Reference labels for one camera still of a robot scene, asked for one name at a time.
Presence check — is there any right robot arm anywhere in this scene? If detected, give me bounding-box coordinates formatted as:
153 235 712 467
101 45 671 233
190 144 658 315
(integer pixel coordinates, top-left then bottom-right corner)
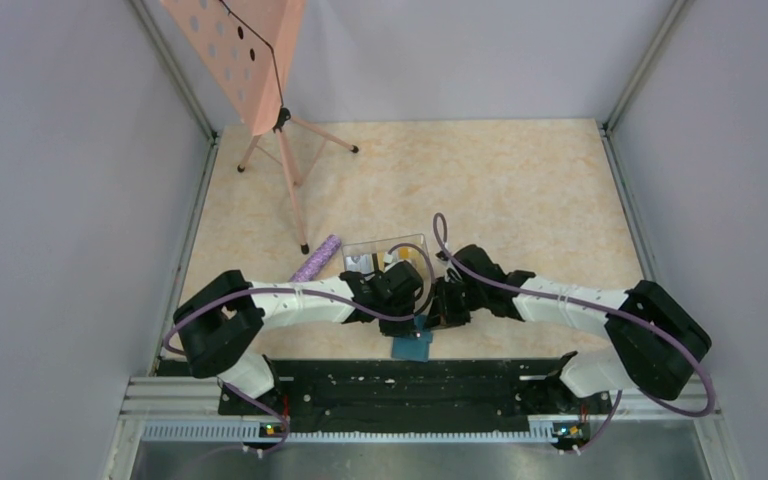
433 244 712 412

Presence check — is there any purple glitter microphone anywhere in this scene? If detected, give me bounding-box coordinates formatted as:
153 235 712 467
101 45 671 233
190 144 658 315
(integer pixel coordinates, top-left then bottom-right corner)
289 234 342 283

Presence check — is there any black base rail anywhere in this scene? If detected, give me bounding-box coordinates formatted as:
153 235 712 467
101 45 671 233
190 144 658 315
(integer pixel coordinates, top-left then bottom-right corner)
152 356 683 439

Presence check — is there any pink music stand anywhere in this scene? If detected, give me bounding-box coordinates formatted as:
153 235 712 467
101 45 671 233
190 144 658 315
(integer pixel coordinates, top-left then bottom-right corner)
161 1 359 255

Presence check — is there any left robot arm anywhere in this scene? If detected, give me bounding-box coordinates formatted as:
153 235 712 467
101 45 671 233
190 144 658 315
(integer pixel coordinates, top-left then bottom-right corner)
164 261 424 414

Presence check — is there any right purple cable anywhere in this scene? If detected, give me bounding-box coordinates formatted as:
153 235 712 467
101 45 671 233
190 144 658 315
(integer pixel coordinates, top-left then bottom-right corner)
432 212 718 458

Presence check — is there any clear plastic card box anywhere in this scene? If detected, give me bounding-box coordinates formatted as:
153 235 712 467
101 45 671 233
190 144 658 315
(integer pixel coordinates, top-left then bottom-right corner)
341 234 430 280

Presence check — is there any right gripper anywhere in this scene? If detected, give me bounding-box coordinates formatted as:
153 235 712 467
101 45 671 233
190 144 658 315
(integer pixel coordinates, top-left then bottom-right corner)
423 275 486 332

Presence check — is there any blue leather card holder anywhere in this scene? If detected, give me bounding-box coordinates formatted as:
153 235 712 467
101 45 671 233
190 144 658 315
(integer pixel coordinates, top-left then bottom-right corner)
390 315 434 363

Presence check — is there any silver credit card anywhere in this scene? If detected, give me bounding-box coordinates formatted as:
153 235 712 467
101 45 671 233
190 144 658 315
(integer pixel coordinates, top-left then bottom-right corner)
344 253 378 274

